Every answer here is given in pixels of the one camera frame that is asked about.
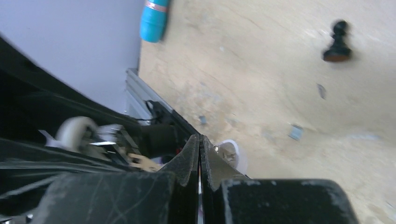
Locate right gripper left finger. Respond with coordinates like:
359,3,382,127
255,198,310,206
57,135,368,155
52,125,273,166
32,135,199,224

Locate blue tube by wall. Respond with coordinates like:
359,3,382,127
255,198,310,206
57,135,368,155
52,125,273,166
140,0,170,43

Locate white stapler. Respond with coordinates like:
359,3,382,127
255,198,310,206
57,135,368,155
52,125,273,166
48,116,200,177

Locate black chess pawn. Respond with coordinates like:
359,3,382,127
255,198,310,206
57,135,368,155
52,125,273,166
322,20,352,63

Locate small staple strip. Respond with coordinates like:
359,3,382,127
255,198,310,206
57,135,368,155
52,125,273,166
288,124,304,141

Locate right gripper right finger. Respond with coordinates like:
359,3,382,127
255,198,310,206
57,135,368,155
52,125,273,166
200,135,359,224

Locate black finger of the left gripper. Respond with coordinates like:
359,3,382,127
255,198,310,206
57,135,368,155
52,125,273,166
0,38,198,217

